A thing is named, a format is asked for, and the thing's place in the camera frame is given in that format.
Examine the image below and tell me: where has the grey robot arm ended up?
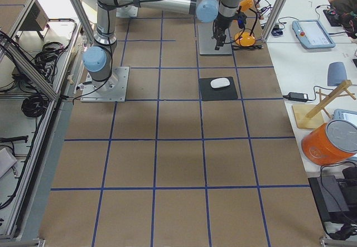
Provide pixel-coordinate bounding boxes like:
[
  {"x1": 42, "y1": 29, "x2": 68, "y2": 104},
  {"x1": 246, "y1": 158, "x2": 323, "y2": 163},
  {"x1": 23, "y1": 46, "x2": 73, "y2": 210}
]
[{"x1": 94, "y1": 0, "x2": 240, "y2": 100}]

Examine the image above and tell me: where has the black power adapter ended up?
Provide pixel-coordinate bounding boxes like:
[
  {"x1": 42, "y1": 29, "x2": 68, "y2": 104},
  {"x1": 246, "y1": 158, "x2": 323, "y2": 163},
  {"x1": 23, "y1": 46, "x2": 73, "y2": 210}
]
[{"x1": 286, "y1": 92, "x2": 308, "y2": 102}]

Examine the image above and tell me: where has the black mousepad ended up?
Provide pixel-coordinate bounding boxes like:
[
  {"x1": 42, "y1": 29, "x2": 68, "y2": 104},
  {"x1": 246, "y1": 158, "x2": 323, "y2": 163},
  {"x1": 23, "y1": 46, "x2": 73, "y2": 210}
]
[{"x1": 199, "y1": 76, "x2": 238, "y2": 101}]

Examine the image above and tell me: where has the grey blue speaker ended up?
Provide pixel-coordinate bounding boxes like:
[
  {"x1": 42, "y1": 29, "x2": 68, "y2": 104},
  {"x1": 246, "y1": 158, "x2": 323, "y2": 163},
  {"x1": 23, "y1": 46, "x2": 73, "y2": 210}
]
[{"x1": 327, "y1": 62, "x2": 347, "y2": 86}]

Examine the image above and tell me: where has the white computer mouse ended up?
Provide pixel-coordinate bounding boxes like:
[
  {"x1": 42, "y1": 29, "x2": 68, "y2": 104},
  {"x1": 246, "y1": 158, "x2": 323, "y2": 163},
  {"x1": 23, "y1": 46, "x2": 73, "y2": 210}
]
[{"x1": 210, "y1": 78, "x2": 230, "y2": 89}]

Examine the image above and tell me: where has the grey closed laptop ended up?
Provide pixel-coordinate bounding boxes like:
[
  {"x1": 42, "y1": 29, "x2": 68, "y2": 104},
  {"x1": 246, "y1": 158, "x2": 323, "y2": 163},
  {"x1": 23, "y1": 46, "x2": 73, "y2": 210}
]
[{"x1": 197, "y1": 23, "x2": 232, "y2": 56}]

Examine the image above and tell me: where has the orange cylindrical container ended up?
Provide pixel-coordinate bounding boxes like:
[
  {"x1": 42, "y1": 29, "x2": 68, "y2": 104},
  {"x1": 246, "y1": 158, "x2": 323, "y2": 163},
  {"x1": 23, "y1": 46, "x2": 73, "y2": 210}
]
[{"x1": 301, "y1": 120, "x2": 356, "y2": 165}]

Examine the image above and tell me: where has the blue teach pendant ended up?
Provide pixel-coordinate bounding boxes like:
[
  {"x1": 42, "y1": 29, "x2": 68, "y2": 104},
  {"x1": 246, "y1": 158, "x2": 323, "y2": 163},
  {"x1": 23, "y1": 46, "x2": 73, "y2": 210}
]
[
  {"x1": 332, "y1": 109, "x2": 357, "y2": 126},
  {"x1": 292, "y1": 20, "x2": 335, "y2": 50}
]

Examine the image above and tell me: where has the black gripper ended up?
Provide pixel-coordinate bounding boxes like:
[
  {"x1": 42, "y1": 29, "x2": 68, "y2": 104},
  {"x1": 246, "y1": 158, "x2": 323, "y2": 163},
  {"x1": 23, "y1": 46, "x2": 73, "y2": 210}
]
[{"x1": 213, "y1": 12, "x2": 247, "y2": 50}]

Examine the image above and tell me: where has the orange desk lamp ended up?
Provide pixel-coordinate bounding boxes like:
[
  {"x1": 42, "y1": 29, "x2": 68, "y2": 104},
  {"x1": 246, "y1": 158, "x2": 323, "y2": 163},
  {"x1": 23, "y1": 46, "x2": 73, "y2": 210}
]
[{"x1": 234, "y1": 0, "x2": 255, "y2": 47}]

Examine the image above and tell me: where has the wooden stand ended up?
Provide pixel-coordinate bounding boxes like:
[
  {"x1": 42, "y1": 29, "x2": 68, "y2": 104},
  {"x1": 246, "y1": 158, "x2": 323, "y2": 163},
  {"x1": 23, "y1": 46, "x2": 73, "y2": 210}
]
[{"x1": 292, "y1": 80, "x2": 356, "y2": 129}]

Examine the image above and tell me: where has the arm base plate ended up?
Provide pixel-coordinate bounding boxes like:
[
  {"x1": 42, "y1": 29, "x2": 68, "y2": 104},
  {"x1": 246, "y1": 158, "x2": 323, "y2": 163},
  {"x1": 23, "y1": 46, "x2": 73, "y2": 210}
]
[
  {"x1": 116, "y1": 6, "x2": 138, "y2": 18},
  {"x1": 80, "y1": 66, "x2": 129, "y2": 103}
]

